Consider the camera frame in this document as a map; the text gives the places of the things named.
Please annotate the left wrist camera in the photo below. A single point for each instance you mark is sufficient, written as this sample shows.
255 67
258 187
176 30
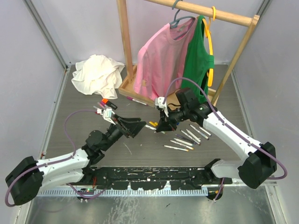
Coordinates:
106 114

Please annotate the green cap marker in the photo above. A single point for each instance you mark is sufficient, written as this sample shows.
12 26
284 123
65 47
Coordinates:
149 127

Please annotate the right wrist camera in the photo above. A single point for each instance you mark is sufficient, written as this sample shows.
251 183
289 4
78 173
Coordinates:
160 104

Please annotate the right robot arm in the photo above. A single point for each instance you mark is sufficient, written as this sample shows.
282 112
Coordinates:
256 160

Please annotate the white marker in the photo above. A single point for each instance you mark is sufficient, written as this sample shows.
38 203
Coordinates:
209 134

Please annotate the pink t-shirt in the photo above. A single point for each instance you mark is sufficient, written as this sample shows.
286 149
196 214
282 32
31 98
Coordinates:
162 59

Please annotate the yellow clothes hanger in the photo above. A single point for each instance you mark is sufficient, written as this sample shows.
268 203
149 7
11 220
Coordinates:
207 32

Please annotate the yellow cap marker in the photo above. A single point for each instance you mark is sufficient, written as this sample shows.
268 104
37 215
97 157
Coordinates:
181 144

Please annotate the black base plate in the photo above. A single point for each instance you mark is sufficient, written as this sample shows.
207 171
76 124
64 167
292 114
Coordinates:
147 178

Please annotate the green tank top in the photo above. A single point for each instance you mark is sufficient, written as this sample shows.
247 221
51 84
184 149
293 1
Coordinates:
197 60

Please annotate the orange black highlighter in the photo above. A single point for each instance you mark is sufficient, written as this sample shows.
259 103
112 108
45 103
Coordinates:
108 103

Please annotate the teal cap marker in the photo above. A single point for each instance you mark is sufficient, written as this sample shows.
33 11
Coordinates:
184 142

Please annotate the grey cap marker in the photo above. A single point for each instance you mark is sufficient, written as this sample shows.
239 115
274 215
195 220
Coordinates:
195 138

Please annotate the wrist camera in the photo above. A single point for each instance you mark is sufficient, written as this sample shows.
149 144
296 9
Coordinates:
160 104
106 114

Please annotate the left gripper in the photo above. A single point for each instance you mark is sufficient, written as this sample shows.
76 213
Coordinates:
131 129

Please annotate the blue cap marker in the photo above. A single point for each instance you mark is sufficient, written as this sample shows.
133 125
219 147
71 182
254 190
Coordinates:
202 134

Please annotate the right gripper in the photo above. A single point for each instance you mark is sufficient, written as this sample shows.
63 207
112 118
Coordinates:
163 125

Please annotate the grey cable duct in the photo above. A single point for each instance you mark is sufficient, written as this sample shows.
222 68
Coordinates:
64 191

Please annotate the pink cap marker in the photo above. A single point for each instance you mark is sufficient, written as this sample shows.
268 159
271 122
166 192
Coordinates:
102 107

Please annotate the magenta cap marker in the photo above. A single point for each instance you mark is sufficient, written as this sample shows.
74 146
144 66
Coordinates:
135 100

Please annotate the white crumpled cloth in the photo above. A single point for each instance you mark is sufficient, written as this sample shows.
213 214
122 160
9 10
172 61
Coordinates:
98 75

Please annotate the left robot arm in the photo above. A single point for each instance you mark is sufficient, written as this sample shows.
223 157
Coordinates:
31 176

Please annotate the grey clothes hanger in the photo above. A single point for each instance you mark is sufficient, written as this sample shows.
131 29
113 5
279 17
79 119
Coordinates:
174 24

